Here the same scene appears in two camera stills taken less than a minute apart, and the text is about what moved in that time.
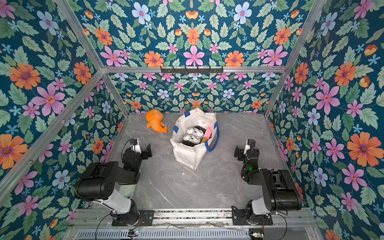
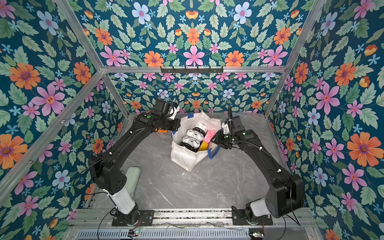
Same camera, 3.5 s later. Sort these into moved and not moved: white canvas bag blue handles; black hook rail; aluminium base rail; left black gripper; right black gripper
Moved: right black gripper; white canvas bag blue handles; left black gripper
Not moved: black hook rail; aluminium base rail
